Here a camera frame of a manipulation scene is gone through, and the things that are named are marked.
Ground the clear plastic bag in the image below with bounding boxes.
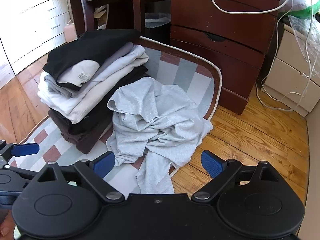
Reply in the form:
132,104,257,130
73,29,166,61
287,12,320,63

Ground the white drawer cabinet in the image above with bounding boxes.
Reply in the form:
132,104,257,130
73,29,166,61
0,0,73,75

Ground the grey face print t-shirt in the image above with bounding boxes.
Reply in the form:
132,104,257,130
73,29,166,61
106,76,214,195

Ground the stack of folded clothes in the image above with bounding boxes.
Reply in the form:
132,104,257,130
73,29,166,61
37,29,152,155

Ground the person's left hand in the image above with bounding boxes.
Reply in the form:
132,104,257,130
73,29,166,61
0,217,16,240

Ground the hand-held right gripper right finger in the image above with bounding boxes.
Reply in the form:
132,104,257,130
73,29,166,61
191,150,279,203

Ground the white and green pillow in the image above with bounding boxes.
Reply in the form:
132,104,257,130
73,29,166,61
277,0,320,18

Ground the pile of paper scraps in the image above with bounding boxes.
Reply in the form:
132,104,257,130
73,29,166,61
94,5,109,29

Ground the checkered rug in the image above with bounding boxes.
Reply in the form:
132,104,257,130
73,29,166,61
17,36,223,195

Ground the black trash bin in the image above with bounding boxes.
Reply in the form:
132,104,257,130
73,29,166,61
144,12,172,44

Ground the dark wooden desk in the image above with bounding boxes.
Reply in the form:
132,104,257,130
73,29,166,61
66,0,88,39

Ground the dark wooden dresser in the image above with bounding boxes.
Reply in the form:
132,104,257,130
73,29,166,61
170,0,280,115

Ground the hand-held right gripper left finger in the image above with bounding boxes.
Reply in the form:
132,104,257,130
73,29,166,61
32,151,125,204

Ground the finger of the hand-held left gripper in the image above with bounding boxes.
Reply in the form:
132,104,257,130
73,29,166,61
0,140,40,167

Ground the white nightstand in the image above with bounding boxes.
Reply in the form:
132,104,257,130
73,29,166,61
261,22,320,118

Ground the dark red wooden shelf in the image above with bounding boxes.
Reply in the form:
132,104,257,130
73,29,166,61
76,0,147,37

